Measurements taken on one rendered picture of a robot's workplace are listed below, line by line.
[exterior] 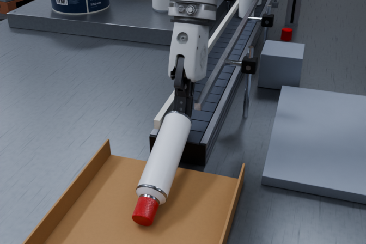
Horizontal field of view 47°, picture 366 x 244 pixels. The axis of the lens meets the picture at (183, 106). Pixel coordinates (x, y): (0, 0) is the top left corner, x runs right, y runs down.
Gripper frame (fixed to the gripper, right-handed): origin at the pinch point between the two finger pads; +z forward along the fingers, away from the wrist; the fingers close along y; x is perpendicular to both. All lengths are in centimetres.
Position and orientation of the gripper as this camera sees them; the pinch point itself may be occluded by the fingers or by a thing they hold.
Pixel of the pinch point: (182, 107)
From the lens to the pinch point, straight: 77.5
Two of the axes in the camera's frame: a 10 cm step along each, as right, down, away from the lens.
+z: -1.0, 9.8, 1.9
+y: 2.7, -1.5, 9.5
